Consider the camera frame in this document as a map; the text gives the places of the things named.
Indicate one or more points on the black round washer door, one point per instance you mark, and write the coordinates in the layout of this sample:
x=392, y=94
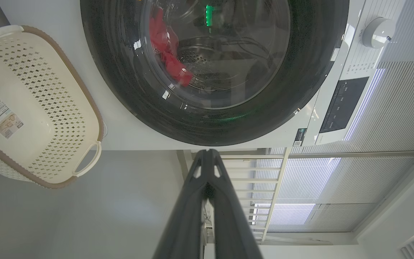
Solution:
x=120, y=72

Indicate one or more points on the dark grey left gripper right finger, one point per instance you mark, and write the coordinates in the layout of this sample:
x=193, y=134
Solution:
x=232, y=223

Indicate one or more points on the grey window blinds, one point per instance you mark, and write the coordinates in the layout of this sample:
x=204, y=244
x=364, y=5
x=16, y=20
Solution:
x=390, y=108

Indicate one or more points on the red cloth garment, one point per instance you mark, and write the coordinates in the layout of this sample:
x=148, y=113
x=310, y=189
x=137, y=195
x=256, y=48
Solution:
x=167, y=61

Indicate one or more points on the white front-load washing machine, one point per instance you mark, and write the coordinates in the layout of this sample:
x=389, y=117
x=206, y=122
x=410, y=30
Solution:
x=120, y=133

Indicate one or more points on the white control knob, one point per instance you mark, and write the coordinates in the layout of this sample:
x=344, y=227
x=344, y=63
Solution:
x=377, y=33

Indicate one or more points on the stainless steel washing machine drum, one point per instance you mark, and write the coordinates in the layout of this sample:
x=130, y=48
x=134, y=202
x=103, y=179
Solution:
x=207, y=54

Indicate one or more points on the dark sticker with QR code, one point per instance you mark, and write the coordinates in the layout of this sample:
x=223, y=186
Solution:
x=299, y=137

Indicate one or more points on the white metal railing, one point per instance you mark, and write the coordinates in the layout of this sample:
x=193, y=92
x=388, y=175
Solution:
x=279, y=180

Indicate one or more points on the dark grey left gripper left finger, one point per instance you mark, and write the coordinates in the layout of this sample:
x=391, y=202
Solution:
x=182, y=223

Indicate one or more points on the cream laundry basket brown rim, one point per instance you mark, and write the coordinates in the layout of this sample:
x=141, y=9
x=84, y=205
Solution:
x=31, y=108

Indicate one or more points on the black washing machine control panel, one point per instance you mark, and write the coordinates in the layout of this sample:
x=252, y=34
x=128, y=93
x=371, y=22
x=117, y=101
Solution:
x=343, y=104

